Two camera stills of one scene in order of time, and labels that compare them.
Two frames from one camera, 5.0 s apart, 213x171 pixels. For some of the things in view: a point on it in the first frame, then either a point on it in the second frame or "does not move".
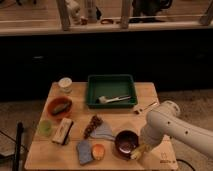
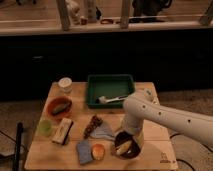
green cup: x=45 y=127 does not move
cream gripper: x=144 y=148 -> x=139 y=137
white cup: x=65 y=84 does not move
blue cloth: x=84 y=151 does not move
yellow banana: x=136 y=154 -> x=123 y=147
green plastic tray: x=111 y=86 does not move
